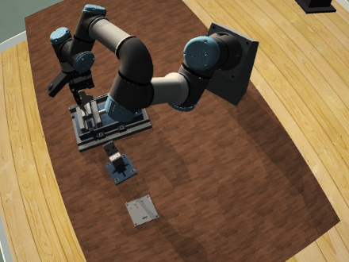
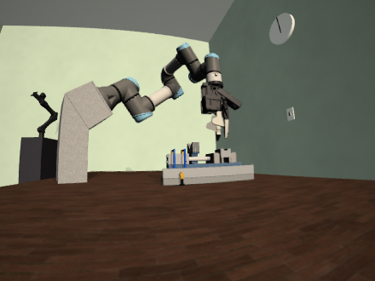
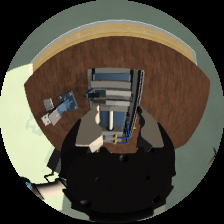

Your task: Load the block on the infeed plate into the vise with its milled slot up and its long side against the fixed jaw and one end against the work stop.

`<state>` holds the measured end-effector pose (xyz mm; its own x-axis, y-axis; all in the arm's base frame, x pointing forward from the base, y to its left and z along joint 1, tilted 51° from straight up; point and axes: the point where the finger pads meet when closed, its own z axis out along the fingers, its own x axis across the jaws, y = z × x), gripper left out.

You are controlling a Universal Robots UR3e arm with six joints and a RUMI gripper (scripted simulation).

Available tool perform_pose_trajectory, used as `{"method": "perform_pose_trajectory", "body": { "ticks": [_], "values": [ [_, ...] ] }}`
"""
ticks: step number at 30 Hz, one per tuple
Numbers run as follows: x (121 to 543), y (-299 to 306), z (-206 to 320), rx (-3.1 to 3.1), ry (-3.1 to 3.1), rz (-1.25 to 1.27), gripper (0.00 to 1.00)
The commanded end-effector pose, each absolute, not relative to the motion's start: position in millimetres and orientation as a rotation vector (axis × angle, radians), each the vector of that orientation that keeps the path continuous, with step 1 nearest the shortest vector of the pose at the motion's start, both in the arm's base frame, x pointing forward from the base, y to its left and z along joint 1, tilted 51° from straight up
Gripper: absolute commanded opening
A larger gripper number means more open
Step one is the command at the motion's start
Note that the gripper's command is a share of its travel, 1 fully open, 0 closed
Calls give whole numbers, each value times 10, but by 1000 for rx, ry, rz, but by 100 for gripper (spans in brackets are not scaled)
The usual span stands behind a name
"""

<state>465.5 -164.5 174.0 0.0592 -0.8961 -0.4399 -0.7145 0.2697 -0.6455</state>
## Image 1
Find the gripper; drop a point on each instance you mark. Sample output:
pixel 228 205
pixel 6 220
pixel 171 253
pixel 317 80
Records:
pixel 80 79

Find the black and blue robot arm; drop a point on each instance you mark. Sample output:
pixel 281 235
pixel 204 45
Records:
pixel 134 88

